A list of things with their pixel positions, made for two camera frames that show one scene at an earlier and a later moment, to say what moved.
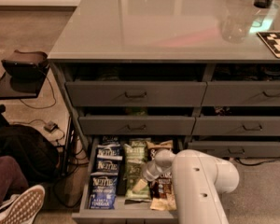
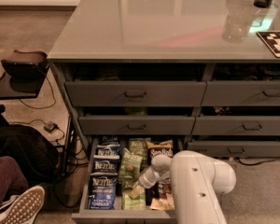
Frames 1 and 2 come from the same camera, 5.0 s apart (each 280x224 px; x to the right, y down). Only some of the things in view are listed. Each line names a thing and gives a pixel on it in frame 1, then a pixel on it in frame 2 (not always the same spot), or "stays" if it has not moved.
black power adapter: x=50 y=127 stays
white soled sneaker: x=21 y=208 stays
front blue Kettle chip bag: x=103 y=192 stays
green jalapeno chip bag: x=134 y=174 to x=129 y=203
